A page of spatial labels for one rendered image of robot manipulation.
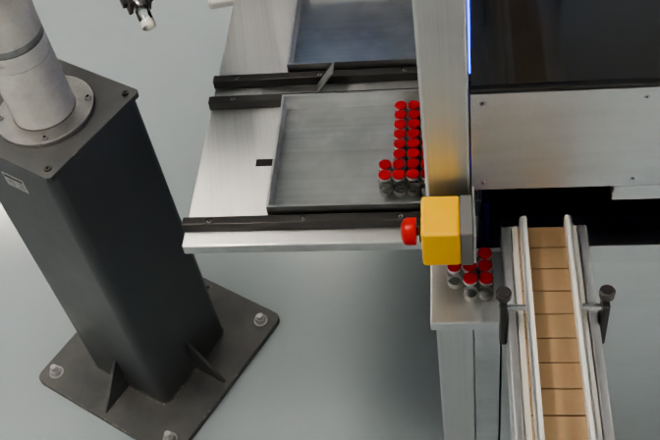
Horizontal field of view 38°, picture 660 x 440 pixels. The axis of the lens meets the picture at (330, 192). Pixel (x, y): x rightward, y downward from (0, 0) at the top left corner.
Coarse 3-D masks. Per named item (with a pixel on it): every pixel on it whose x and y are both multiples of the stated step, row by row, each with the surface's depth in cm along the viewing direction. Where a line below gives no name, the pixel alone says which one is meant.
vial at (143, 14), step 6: (138, 0) 142; (144, 0) 143; (138, 6) 142; (144, 6) 142; (138, 12) 142; (144, 12) 142; (150, 12) 142; (138, 18) 142; (144, 18) 141; (150, 18) 142; (144, 24) 141; (150, 24) 141; (144, 30) 142
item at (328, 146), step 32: (288, 96) 170; (320, 96) 169; (352, 96) 169; (384, 96) 168; (416, 96) 167; (288, 128) 169; (320, 128) 168; (352, 128) 167; (384, 128) 166; (288, 160) 164; (320, 160) 163; (352, 160) 162; (288, 192) 159; (320, 192) 158; (352, 192) 157
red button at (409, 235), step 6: (402, 222) 135; (408, 222) 135; (414, 222) 134; (402, 228) 135; (408, 228) 134; (414, 228) 134; (402, 234) 135; (408, 234) 134; (414, 234) 134; (402, 240) 135; (408, 240) 134; (414, 240) 134
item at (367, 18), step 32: (320, 0) 192; (352, 0) 190; (384, 0) 189; (320, 32) 185; (352, 32) 184; (384, 32) 183; (288, 64) 175; (320, 64) 174; (352, 64) 174; (384, 64) 173
